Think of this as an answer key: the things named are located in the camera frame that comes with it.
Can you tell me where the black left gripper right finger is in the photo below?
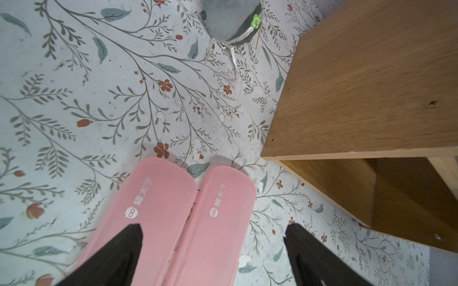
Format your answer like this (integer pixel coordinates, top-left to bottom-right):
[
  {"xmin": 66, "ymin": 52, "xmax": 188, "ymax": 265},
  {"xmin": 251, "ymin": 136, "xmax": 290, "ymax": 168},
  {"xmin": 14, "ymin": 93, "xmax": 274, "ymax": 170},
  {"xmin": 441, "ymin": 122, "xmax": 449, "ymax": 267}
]
[{"xmin": 284, "ymin": 224, "xmax": 371, "ymax": 286}]

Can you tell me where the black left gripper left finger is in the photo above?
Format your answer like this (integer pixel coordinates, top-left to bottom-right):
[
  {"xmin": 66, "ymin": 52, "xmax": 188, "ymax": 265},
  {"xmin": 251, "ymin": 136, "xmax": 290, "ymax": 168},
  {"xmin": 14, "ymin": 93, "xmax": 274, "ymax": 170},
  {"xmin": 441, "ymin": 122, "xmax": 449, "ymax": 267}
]
[{"xmin": 59, "ymin": 224, "xmax": 143, "ymax": 286}]

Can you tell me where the pink pencil case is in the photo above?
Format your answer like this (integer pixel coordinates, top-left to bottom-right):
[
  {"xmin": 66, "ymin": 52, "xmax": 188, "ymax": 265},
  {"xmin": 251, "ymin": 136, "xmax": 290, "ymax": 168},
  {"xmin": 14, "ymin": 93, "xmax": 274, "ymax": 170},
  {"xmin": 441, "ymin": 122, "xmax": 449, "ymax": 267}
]
[
  {"xmin": 75, "ymin": 157, "xmax": 198, "ymax": 286},
  {"xmin": 164, "ymin": 166, "xmax": 256, "ymax": 286}
]

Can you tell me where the wooden three-tier shelf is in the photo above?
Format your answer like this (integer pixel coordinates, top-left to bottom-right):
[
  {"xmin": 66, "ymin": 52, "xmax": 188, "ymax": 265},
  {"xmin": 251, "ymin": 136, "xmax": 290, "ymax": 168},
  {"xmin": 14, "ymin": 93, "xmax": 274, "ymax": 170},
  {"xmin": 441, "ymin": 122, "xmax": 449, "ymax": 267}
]
[{"xmin": 261, "ymin": 1, "xmax": 458, "ymax": 252}]

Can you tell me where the grey plush toy keychain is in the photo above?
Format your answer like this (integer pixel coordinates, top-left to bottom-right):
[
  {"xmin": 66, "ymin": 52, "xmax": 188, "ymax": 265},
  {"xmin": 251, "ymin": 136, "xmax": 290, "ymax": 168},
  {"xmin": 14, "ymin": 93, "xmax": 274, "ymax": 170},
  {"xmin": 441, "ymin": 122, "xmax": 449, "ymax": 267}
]
[{"xmin": 200, "ymin": 0, "xmax": 263, "ymax": 72}]

